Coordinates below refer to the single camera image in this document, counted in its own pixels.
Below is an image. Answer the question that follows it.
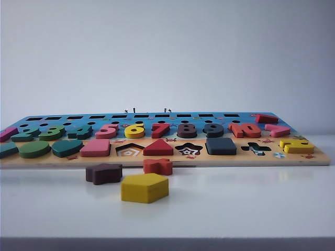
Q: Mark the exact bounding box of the dark blue square block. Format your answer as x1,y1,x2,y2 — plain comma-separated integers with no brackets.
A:
205,138,238,156

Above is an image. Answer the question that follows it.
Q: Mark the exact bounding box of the red number seven piece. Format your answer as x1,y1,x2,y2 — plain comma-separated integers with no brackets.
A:
151,122,172,139

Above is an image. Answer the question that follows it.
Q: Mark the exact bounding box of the brown number eight piece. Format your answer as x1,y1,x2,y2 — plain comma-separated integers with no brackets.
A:
176,122,198,139

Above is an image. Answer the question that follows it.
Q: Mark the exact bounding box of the red triangle block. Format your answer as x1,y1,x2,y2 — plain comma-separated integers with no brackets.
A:
143,138,174,156

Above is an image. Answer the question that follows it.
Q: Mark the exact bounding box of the yellow number six piece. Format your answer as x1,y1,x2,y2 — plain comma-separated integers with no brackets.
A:
124,122,146,139

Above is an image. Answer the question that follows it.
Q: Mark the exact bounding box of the orange cross block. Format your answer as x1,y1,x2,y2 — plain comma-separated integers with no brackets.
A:
143,158,173,175

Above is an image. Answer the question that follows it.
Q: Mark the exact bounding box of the dark blue number nine piece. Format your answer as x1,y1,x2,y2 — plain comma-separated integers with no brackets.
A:
204,122,225,139

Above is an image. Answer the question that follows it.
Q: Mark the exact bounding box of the pink number five piece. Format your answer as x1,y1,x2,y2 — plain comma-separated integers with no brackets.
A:
95,122,120,139

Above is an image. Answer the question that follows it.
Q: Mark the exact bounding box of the yellow pentagon block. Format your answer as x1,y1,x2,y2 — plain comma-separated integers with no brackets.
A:
120,172,170,204

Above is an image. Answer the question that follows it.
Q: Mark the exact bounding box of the orange number ten piece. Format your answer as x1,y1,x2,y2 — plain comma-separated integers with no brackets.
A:
228,122,262,139

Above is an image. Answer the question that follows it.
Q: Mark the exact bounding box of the colourful wooden puzzle board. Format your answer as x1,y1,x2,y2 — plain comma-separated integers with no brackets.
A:
0,111,332,169

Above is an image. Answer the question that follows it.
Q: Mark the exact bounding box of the pink trapezoid block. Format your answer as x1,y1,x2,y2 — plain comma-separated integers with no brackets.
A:
80,138,111,157

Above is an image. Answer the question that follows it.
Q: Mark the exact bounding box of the purple star block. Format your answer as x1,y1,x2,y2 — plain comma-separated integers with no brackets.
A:
85,163,123,185

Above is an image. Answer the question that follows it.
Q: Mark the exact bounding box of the dark teal number four piece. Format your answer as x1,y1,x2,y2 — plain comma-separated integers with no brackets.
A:
67,124,94,140

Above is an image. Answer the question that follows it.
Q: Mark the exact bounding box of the red minus sign piece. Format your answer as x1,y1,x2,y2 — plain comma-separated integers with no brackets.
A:
255,113,280,123

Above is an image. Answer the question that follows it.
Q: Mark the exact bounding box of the teal semicircle block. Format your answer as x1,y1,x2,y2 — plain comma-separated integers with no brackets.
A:
51,139,83,158

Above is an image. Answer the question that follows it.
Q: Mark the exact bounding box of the pink angle sign piece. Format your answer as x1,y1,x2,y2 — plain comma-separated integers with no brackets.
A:
264,124,291,138

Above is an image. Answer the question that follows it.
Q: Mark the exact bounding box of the green number three piece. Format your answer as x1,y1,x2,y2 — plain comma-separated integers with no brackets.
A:
39,124,66,141

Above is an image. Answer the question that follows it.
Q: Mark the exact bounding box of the yellow sign piece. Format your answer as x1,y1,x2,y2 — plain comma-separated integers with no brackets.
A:
278,139,315,154

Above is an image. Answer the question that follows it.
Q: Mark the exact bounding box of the green oval block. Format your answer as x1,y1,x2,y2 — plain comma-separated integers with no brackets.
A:
18,140,52,159

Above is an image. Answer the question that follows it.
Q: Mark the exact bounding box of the teal number two piece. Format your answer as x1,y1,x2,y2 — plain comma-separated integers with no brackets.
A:
10,126,41,142

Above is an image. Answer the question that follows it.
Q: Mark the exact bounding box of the pink number one piece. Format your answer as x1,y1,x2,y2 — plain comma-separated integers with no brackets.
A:
0,127,19,143

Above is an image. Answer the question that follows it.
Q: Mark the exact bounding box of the teal rectangle block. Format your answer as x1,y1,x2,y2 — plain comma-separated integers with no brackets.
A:
0,142,19,159

